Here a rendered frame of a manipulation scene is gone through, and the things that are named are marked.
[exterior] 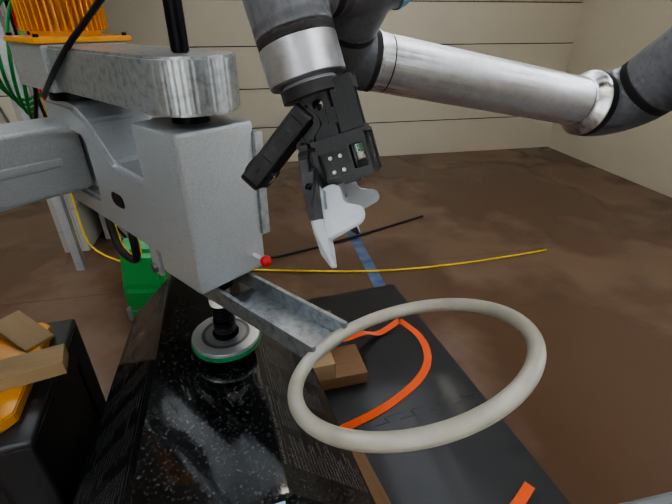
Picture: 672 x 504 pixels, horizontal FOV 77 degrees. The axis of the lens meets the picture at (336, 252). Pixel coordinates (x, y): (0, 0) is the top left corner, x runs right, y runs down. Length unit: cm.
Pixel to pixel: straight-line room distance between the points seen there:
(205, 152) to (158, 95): 15
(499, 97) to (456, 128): 602
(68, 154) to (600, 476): 248
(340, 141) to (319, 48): 10
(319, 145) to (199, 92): 55
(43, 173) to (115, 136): 28
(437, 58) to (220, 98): 50
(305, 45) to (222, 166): 63
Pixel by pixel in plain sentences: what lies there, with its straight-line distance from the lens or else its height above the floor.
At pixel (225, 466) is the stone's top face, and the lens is 116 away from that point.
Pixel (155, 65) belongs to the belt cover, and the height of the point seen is 170.
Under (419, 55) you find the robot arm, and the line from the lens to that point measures 70.
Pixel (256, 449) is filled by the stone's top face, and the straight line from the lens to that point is 117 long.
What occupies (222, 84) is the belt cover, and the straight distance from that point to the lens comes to 101.
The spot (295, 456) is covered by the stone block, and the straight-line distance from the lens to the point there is 120.
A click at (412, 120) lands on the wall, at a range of 648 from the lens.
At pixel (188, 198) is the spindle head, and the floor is 142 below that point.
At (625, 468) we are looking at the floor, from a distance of 252.
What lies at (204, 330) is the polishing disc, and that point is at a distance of 144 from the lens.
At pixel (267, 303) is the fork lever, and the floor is 110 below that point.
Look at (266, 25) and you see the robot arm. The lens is 50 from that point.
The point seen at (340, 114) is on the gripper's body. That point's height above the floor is 169.
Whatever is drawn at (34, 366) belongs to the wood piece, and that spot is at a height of 83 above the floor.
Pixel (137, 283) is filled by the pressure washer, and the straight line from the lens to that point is 292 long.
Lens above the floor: 178
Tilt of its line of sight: 29 degrees down
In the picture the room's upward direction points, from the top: straight up
